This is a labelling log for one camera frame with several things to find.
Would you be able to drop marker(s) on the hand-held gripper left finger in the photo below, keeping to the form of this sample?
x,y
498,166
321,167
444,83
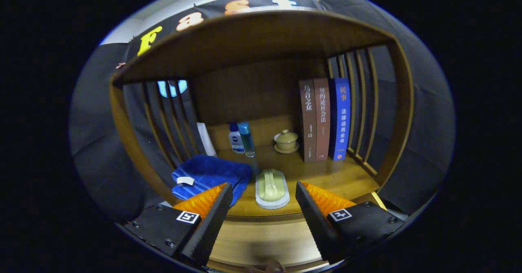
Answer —
x,y
210,224

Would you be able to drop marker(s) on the white card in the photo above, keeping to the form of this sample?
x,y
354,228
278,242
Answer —
x,y
206,138

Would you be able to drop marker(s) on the blue towel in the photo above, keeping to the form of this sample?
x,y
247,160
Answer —
x,y
212,171

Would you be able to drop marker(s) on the wooden cabinet with slatted shelf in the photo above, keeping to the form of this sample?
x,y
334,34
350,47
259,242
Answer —
x,y
253,40

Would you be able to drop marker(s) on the light green scrub brush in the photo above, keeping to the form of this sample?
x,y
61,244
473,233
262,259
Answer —
x,y
272,187

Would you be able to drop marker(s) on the teal bottle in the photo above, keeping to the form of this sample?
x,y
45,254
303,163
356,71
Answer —
x,y
246,140

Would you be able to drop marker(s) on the reddish brown book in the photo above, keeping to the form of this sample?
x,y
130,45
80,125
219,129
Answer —
x,y
322,118

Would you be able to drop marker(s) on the white bottle with blue cap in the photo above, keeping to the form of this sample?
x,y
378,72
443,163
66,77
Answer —
x,y
235,140

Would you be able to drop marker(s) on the wooden countertop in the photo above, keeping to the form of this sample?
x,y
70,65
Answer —
x,y
322,175

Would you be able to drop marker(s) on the black backdrop cloth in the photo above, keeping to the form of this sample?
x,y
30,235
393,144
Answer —
x,y
94,142

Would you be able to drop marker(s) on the beige lidded teacup with saucer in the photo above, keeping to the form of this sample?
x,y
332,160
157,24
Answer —
x,y
286,142

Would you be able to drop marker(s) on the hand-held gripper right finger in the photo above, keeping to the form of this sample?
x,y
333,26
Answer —
x,y
316,224

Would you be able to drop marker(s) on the dark brown book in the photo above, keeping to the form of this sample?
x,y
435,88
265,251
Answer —
x,y
308,118

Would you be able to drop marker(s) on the blue book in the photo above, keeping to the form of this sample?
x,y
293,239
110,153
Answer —
x,y
340,118

